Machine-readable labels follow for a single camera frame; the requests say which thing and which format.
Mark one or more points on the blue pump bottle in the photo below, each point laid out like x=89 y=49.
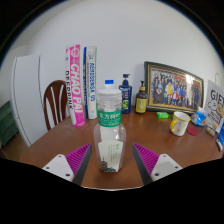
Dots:
x=125 y=98

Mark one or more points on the framed group picture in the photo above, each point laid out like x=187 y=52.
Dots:
x=173 y=86

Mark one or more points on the clear plastic bottle green label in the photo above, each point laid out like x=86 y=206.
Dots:
x=110 y=133

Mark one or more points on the white mug yellow rim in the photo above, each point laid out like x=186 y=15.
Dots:
x=181 y=123

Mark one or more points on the white bottle blue cap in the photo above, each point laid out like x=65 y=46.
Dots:
x=109 y=83

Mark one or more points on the blue tissue pack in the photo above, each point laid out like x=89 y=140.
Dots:
x=199 y=119

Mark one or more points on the pink cylindrical tube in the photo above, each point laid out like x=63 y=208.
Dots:
x=76 y=86

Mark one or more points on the small green packet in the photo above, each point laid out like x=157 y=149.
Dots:
x=162 y=115

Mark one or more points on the white paper gift bag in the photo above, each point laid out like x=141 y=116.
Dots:
x=215 y=103

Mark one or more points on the red round coaster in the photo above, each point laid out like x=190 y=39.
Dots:
x=192 y=130

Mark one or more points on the brown wooden chair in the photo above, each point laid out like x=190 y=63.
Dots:
x=55 y=100

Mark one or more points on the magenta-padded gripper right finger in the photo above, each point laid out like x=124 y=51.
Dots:
x=166 y=166

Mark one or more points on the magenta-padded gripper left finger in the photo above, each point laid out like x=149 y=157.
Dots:
x=56 y=166

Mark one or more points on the green upholstered seat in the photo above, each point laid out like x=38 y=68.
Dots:
x=7 y=123

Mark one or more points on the amber pump bottle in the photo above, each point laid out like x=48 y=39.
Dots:
x=141 y=101

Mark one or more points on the white cylindrical tube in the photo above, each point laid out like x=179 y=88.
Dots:
x=90 y=83

